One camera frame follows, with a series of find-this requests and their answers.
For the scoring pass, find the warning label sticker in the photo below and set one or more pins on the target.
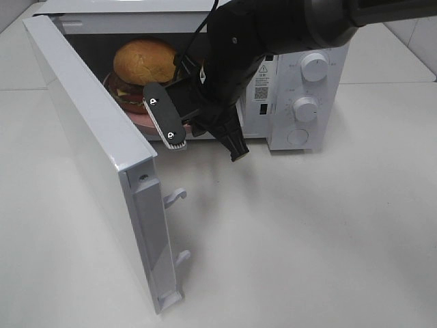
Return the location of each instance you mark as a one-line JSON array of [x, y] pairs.
[[261, 82]]

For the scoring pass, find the white microwave door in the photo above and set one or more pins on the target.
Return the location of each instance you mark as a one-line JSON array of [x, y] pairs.
[[116, 161]]

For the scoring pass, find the burger with sesame bun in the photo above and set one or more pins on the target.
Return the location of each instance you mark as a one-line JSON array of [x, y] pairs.
[[136, 64]]

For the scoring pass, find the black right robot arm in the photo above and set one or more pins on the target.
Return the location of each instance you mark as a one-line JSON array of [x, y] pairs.
[[241, 34]]

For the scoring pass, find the upper white power knob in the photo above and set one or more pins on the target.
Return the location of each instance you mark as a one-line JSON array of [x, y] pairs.
[[314, 67]]

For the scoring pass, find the white microwave oven body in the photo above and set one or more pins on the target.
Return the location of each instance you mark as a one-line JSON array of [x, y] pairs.
[[97, 29]]

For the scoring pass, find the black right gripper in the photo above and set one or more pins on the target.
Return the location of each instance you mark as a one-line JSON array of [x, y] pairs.
[[208, 102]]

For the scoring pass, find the lower white timer knob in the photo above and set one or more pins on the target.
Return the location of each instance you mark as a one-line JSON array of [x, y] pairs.
[[305, 109]]

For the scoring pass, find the round white door button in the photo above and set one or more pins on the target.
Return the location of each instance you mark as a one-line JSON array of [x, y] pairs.
[[298, 137]]

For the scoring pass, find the pink round plate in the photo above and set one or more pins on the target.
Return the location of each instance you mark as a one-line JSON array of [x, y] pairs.
[[143, 119]]

